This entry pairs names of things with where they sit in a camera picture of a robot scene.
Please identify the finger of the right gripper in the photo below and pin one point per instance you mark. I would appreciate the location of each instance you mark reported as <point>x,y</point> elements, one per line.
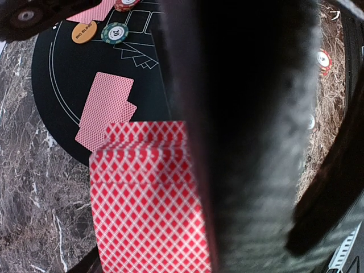
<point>245,73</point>

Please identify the orange big blind button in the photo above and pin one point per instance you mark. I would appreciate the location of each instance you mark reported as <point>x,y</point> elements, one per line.
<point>82,33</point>

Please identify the green chip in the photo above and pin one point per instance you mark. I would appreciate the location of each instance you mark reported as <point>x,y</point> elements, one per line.
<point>114,33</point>

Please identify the round black poker mat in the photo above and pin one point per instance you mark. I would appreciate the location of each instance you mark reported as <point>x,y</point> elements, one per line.
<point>63,72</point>

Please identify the red poker chip stack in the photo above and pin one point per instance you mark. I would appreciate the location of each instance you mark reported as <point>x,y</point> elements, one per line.
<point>324,62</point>

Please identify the single red-backed playing card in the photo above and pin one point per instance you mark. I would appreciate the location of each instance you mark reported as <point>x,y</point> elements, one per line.
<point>105,100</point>

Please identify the white slotted cable duct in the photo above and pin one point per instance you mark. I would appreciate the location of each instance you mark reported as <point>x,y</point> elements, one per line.
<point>342,252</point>

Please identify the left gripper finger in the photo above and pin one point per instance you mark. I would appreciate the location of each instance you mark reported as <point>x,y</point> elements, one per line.
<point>89,264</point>

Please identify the red-backed playing card deck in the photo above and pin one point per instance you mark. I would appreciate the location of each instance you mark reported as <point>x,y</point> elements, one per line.
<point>146,210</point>

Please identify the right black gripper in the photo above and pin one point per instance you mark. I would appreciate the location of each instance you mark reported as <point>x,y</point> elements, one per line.
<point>21,20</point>

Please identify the orange black poker chip stack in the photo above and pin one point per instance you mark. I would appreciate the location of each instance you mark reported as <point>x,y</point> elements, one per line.
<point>312,122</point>

